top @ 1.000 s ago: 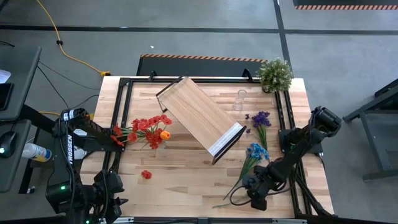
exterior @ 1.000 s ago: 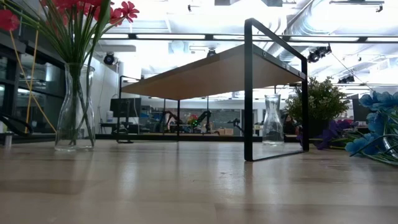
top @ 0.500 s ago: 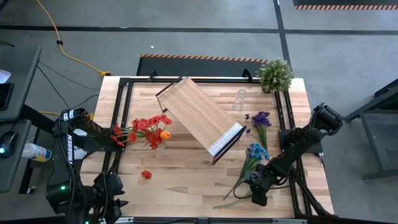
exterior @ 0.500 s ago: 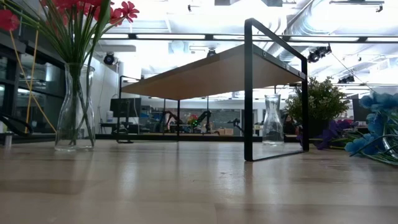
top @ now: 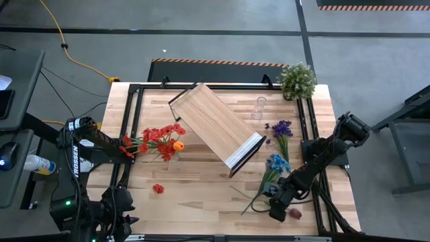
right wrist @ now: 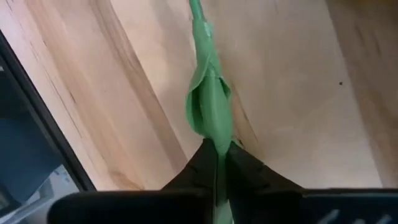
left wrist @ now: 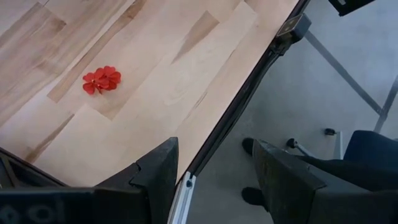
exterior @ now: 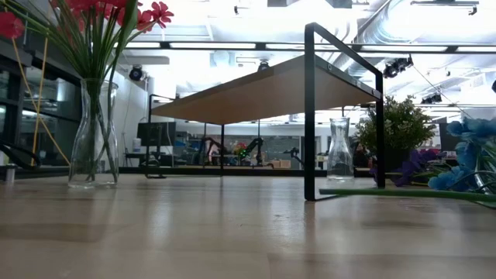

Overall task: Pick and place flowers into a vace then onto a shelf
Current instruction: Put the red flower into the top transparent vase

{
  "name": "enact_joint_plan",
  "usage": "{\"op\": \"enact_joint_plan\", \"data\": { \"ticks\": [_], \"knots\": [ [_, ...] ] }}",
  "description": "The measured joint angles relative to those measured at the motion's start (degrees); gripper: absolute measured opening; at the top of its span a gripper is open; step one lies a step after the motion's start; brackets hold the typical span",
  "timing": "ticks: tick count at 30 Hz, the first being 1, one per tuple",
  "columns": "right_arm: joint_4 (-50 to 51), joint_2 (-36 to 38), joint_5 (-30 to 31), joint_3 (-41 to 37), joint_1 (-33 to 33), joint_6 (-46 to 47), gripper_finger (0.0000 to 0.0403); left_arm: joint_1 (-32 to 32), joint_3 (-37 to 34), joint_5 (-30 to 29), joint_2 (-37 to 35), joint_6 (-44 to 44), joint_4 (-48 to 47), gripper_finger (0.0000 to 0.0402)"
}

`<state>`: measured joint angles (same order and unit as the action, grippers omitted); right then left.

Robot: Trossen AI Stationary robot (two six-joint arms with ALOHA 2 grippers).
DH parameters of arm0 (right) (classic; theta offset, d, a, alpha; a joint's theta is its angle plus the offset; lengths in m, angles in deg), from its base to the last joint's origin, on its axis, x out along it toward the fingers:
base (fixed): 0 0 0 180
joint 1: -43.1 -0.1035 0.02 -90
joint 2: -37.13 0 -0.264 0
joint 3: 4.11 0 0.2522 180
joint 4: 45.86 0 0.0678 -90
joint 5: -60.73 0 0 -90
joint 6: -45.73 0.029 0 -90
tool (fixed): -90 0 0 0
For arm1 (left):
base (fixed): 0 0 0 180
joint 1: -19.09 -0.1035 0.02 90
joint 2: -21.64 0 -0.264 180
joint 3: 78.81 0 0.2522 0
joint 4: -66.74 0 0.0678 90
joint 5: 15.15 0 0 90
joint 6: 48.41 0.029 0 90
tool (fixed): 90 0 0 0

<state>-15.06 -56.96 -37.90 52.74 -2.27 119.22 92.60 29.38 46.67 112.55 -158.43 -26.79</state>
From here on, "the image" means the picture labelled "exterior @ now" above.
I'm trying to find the wooden shelf black metal frame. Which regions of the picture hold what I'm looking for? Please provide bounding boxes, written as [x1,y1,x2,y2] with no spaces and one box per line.
[145,22,387,202]

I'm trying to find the clear glass vase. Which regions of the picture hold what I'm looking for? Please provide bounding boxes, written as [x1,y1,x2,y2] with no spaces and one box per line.
[68,78,120,190]
[326,117,355,182]

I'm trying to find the purple artificial flower bunch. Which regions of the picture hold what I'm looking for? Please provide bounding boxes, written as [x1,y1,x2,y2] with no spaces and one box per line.
[370,148,441,188]

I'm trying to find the blue artificial flower bunch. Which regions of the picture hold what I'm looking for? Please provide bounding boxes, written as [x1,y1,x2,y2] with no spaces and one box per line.
[428,115,496,195]

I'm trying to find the brown cardboard box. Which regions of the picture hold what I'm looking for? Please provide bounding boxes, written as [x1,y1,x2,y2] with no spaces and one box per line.
[267,158,292,170]

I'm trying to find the black computer monitor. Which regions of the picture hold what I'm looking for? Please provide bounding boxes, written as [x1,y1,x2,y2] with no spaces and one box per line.
[136,121,177,147]

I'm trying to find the LED light bar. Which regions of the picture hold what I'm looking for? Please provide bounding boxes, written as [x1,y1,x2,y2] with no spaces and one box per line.
[123,40,496,54]

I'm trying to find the potted green plant white blossoms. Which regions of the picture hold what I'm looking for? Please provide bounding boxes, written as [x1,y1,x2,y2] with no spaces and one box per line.
[354,95,436,174]

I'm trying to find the black ceiling spotlights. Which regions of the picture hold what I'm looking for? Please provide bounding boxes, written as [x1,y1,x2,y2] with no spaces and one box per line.
[382,55,415,80]
[420,92,443,105]

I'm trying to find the yellow extension cable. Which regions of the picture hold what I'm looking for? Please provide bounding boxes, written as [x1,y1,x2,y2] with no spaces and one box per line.
[9,36,73,167]

